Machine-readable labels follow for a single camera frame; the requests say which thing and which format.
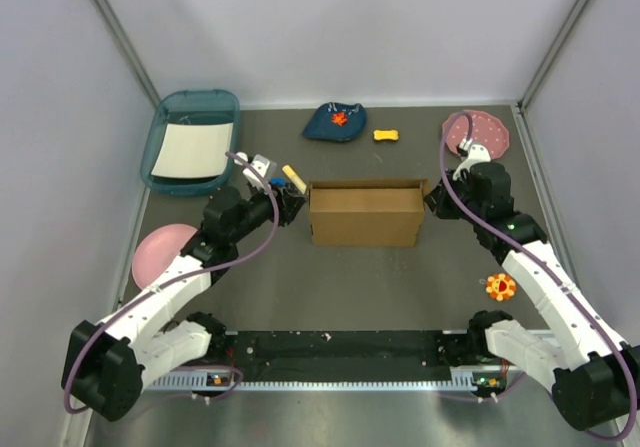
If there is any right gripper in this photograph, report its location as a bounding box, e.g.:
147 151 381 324
423 168 485 226

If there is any brown cardboard box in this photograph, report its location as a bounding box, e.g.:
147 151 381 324
308 178 430 247

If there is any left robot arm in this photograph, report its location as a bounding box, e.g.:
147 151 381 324
61 183 306 421

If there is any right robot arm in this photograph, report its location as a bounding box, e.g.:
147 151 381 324
425 161 639 435

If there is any yellow pink marker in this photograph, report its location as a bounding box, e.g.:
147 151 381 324
282 165 308 195

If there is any pink dotted plate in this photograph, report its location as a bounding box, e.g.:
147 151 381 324
442 110 510 160

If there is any dark blue fish dish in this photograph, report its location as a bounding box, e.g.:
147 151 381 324
302 102 368 142

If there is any yellow bone sponge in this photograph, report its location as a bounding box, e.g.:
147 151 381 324
373 129 399 142

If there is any orange yellow flower charm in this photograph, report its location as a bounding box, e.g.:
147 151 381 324
480 273 517 302

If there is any white paper sheet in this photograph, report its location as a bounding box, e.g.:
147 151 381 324
151 123 233 180

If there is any teal plastic bin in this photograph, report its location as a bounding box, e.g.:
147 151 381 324
140 89 240 197

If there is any plain pink plate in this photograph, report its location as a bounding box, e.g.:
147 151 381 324
131 224 197 289

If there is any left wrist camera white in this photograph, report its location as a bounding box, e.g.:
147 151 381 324
234 152 277 190

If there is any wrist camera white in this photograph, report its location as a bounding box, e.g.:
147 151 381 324
234 152 277 190
452 139 491 180

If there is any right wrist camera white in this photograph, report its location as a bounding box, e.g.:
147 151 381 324
452 139 491 180

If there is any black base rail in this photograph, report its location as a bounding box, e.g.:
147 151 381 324
169 329 532 383

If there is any aluminium frame profile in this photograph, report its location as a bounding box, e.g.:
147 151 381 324
79 329 626 393

